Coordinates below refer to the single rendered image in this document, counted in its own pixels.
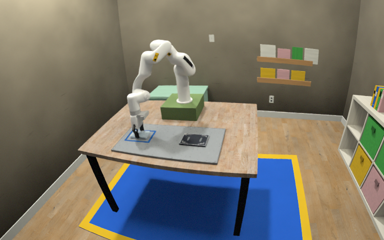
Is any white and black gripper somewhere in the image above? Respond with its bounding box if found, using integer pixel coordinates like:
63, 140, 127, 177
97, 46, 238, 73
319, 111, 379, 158
130, 115, 144, 138

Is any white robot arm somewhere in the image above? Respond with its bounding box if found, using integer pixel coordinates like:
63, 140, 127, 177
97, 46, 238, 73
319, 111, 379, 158
127, 40, 196, 120

